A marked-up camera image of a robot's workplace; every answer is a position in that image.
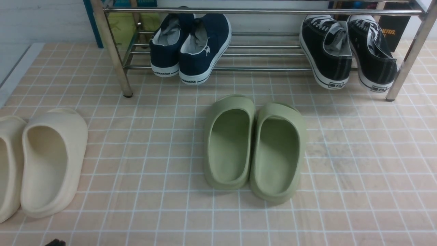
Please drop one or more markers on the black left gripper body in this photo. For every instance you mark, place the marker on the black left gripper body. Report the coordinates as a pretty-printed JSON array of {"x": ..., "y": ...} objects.
[{"x": 56, "y": 242}]

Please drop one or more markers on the navy canvas shoe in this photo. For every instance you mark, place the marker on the navy canvas shoe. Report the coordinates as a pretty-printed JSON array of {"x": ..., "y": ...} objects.
[
  {"x": 166, "y": 43},
  {"x": 209, "y": 37}
]

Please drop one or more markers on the silver metal shoe rack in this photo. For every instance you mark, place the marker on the silver metal shoe rack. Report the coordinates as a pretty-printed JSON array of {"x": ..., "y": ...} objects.
[{"x": 122, "y": 65}]

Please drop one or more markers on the right cream foam slipper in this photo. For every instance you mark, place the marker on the right cream foam slipper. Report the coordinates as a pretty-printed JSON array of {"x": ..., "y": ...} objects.
[{"x": 54, "y": 146}]

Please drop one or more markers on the cream foam slipper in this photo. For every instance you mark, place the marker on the cream foam slipper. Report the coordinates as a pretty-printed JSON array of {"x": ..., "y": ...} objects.
[
  {"x": 11, "y": 164},
  {"x": 54, "y": 146}
]

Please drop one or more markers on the left cream foam slipper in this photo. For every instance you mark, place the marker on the left cream foam slipper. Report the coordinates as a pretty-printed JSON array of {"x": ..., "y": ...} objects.
[{"x": 11, "y": 164}]

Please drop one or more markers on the left green foam slipper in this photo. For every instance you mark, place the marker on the left green foam slipper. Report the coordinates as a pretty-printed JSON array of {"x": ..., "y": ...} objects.
[{"x": 227, "y": 138}]

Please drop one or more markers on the green foam slipper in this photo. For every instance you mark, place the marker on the green foam slipper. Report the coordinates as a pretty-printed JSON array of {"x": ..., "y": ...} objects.
[
  {"x": 227, "y": 138},
  {"x": 278, "y": 152}
]

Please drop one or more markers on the blue and green board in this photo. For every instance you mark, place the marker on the blue and green board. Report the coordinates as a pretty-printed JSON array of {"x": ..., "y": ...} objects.
[{"x": 122, "y": 25}]

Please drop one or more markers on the right green foam slipper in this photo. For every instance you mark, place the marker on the right green foam slipper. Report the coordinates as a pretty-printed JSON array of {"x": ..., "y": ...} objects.
[{"x": 278, "y": 152}]

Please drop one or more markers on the left black canvas sneaker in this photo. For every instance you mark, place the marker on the left black canvas sneaker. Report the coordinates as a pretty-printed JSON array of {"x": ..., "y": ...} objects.
[{"x": 325, "y": 42}]

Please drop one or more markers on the black canvas sneaker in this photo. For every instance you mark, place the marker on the black canvas sneaker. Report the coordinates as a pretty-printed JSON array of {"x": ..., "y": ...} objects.
[
  {"x": 376, "y": 65},
  {"x": 325, "y": 42}
]

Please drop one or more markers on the right black canvas sneaker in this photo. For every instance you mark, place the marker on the right black canvas sneaker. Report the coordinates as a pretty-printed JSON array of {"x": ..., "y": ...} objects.
[{"x": 376, "y": 65}]

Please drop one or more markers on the black book with orange text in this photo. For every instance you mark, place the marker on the black book with orange text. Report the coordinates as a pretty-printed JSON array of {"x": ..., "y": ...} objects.
[{"x": 393, "y": 26}]

